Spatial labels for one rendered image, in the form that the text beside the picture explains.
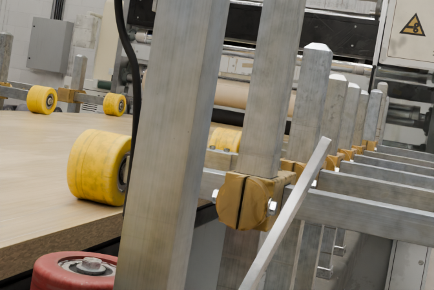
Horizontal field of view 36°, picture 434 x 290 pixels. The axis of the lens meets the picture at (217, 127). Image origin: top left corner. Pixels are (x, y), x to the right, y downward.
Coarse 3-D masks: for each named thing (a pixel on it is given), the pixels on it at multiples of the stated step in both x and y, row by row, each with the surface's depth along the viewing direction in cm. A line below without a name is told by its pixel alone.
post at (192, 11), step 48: (192, 0) 39; (192, 48) 39; (144, 96) 40; (192, 96) 39; (144, 144) 40; (192, 144) 40; (144, 192) 40; (192, 192) 41; (144, 240) 40; (144, 288) 40
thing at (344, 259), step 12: (348, 240) 182; (360, 240) 190; (336, 252) 160; (348, 252) 166; (360, 252) 201; (336, 264) 151; (348, 264) 158; (324, 276) 136; (336, 276) 140; (348, 276) 165; (324, 288) 129; (336, 288) 136
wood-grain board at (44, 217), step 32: (0, 128) 136; (32, 128) 147; (64, 128) 159; (96, 128) 174; (128, 128) 192; (0, 160) 93; (32, 160) 98; (64, 160) 104; (0, 192) 71; (32, 192) 74; (64, 192) 77; (0, 224) 58; (32, 224) 60; (64, 224) 62; (96, 224) 66; (0, 256) 51; (32, 256) 55
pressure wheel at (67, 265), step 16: (48, 256) 48; (64, 256) 49; (80, 256) 50; (96, 256) 50; (112, 256) 51; (48, 272) 45; (64, 272) 45; (80, 272) 47; (96, 272) 47; (112, 272) 48; (32, 288) 46; (48, 288) 44; (64, 288) 44; (80, 288) 44; (96, 288) 44; (112, 288) 44
